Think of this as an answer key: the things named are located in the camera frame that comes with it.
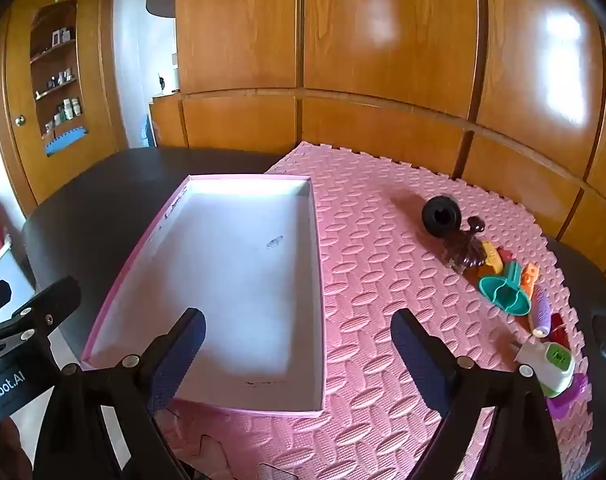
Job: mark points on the wooden wardrobe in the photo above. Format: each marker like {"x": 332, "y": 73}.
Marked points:
{"x": 383, "y": 35}

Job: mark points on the small black ornament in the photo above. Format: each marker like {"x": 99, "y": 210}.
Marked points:
{"x": 161, "y": 84}

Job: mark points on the white green plastic bottle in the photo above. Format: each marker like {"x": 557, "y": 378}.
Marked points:
{"x": 553, "y": 366}

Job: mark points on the pink cardboard box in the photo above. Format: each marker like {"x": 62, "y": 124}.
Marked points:
{"x": 233, "y": 285}

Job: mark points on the pink foam puzzle mat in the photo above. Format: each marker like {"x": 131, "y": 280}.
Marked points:
{"x": 373, "y": 260}

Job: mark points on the wooden cabinet with shelves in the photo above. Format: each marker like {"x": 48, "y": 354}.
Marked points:
{"x": 13, "y": 160}

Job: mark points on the red puzzle piece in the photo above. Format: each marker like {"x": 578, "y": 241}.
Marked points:
{"x": 506, "y": 256}

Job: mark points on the blue foam piece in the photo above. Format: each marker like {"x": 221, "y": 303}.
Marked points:
{"x": 65, "y": 141}

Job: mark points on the teal funnel-shaped toy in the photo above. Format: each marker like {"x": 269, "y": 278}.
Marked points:
{"x": 503, "y": 296}

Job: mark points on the brown toy figurine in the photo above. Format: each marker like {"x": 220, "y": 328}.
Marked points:
{"x": 465, "y": 250}

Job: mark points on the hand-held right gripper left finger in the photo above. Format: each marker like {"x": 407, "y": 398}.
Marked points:
{"x": 180, "y": 355}

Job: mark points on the yellow plastic toy piece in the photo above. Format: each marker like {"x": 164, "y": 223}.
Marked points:
{"x": 490, "y": 257}

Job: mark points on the red cylinder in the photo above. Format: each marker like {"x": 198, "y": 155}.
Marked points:
{"x": 558, "y": 327}

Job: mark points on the black cylinder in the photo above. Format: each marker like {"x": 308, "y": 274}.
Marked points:
{"x": 430, "y": 210}

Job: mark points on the black oval table grommet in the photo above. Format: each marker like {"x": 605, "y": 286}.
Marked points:
{"x": 603, "y": 335}

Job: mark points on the orange toy block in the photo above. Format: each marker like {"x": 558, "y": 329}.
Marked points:
{"x": 529, "y": 280}

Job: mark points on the purple patterned toy tube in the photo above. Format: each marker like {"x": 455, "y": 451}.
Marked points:
{"x": 540, "y": 312}

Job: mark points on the row of small bottles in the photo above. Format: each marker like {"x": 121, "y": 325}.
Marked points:
{"x": 65, "y": 109}

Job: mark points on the purple plastic toy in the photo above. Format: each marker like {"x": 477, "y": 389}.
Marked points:
{"x": 572, "y": 395}

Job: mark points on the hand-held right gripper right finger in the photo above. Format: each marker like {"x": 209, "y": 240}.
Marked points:
{"x": 418, "y": 355}

